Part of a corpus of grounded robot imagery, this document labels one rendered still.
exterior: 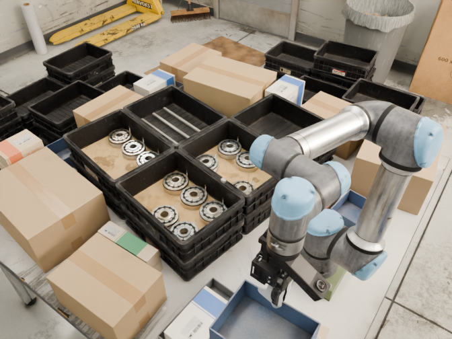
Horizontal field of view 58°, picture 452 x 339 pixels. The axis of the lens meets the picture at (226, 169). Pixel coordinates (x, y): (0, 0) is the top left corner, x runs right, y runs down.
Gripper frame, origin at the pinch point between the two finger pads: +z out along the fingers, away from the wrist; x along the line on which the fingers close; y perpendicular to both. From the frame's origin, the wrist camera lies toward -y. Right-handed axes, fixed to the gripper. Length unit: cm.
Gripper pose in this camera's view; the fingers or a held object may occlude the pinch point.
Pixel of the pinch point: (280, 304)
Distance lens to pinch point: 101.9
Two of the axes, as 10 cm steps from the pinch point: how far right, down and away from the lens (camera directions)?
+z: -0.4, 7.7, 6.3
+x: -6.0, 4.9, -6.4
